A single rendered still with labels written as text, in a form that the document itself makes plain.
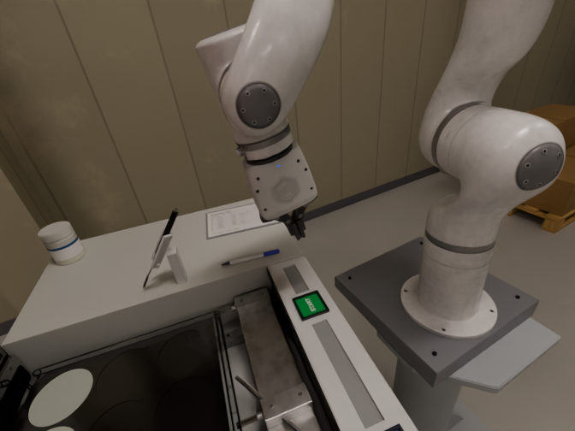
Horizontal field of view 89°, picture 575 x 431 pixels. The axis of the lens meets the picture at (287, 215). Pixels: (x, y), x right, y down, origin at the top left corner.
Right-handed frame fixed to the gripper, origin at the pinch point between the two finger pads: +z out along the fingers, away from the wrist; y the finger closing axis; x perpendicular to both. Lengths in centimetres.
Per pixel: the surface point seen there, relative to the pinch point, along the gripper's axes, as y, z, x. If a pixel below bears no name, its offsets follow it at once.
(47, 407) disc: -53, 11, -2
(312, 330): -5.3, 14.8, -10.3
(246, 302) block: -15.5, 17.9, 6.2
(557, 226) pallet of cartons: 189, 147, 63
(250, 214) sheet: -6.2, 13.8, 34.2
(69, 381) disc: -50, 11, 2
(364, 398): -3.1, 15.6, -23.6
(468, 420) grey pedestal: 38, 121, -7
